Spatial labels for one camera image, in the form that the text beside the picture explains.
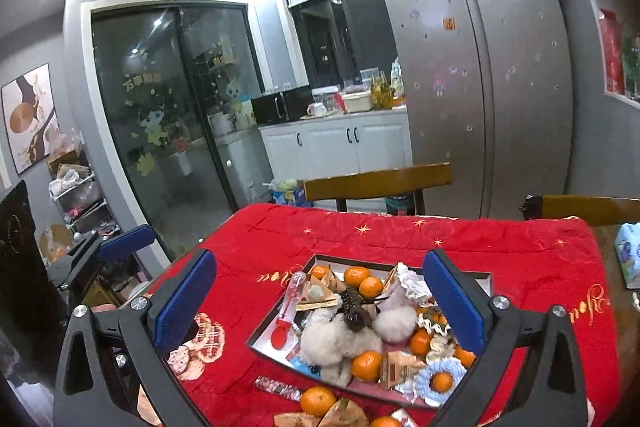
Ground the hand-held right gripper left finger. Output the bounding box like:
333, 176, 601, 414
52, 249, 218, 427

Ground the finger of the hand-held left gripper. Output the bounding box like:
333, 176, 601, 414
47, 230, 104, 292
97, 224, 156, 265

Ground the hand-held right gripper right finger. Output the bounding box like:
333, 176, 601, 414
422, 247, 588, 427

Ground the brown triangular snack packet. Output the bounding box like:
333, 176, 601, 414
320, 397, 371, 427
307, 268, 347, 298
272, 412, 321, 427
382, 351, 426, 390

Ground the dark shallow box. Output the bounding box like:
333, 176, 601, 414
245, 253, 493, 409

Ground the gold triangular snack packet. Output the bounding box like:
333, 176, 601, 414
295, 294, 341, 312

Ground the cream crochet scrunchie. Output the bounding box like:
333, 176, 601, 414
431, 337, 458, 360

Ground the cluttered storage rack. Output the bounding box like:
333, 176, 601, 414
47, 152, 116, 248

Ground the brown fuzzy plush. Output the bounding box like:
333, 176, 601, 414
340, 287, 383, 335

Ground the dark trash bin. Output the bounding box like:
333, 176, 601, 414
385, 193, 416, 217

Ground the glass sliding door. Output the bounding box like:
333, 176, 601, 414
90, 4, 273, 258

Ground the purple patterned wrapped stick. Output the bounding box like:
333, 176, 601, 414
254, 375, 304, 402

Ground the red printed blanket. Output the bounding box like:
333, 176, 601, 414
135, 202, 623, 427

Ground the white fluffy plush toy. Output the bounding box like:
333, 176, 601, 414
299, 292, 418, 385

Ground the blue white bag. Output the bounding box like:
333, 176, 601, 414
269, 178, 307, 206

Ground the blue tissue pack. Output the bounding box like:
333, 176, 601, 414
614, 223, 640, 290

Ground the white kitchen cabinet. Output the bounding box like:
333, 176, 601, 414
259, 107, 413, 208

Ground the black microwave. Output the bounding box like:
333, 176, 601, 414
250, 86, 316, 125

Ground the silver refrigerator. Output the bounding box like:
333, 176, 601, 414
372, 0, 576, 220

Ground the green carton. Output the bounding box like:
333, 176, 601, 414
622, 37, 640, 100

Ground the dark kitchen window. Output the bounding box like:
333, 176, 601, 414
277, 0, 401, 90

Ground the red gift box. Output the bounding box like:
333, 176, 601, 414
599, 9, 626, 95

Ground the blue crochet ring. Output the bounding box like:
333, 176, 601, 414
415, 357, 468, 408

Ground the framed wall picture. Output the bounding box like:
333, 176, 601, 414
0, 63, 60, 175

